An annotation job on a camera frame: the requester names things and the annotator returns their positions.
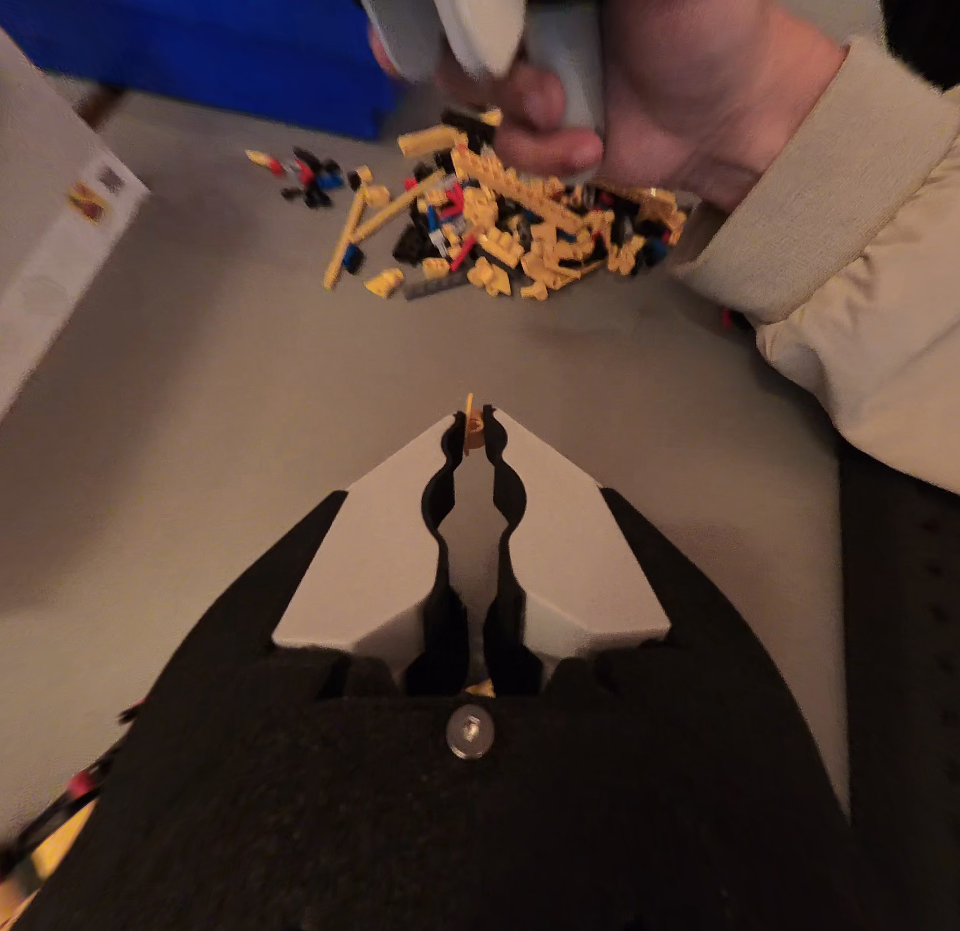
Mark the pile of loose brick pieces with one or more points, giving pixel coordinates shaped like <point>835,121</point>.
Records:
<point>525,226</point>

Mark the grey desk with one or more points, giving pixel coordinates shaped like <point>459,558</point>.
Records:
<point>225,421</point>

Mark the instruction booklet with yellow car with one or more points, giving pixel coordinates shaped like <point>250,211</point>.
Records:
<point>45,196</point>

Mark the partly built toy car model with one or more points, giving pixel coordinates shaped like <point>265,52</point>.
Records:
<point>52,848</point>

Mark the person's right hand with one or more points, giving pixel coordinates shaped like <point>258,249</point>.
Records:
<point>690,83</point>

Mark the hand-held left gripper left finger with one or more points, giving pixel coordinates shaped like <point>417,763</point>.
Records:
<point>360,571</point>

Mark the yellow brick beam assembly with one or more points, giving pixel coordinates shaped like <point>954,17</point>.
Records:
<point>472,432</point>

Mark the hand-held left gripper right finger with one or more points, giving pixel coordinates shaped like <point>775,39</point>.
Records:
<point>585,563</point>

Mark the cluster of small brick pins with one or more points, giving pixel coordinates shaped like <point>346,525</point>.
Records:
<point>307,173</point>

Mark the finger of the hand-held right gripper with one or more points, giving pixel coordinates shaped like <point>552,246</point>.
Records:
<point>397,16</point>

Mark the blue storage bin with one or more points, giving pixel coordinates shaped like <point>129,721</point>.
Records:
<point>187,31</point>

